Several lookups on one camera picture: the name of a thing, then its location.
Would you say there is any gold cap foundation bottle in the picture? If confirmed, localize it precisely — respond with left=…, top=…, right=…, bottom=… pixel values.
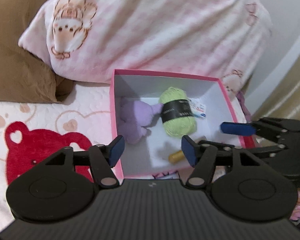
left=168, top=151, right=185, bottom=164

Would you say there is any purple plush toy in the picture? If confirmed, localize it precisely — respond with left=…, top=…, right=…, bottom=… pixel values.
left=117, top=98, right=163, bottom=145

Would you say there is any blue white tissue pack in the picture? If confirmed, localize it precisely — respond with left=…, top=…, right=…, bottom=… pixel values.
left=152, top=171, right=180, bottom=180

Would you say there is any small white blue box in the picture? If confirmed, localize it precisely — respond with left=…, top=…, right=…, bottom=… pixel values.
left=189, top=99, right=206, bottom=119

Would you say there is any green yarn ball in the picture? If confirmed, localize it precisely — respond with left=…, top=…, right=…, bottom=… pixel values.
left=159, top=87, right=197, bottom=138

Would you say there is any beige striped curtain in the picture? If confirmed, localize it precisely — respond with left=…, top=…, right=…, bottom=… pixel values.
left=252, top=56, right=300, bottom=120

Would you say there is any pink cardboard box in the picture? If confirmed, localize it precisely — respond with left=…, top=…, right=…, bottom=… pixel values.
left=110, top=69, right=254, bottom=179

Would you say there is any white red bear blanket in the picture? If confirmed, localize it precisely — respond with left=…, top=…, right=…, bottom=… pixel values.
left=0, top=82, right=261, bottom=233

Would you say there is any brown pillow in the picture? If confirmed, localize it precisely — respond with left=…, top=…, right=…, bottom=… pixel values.
left=0, top=0, right=74, bottom=103

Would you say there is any pink cartoon pillow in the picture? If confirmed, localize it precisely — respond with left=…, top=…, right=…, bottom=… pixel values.
left=18, top=0, right=271, bottom=98

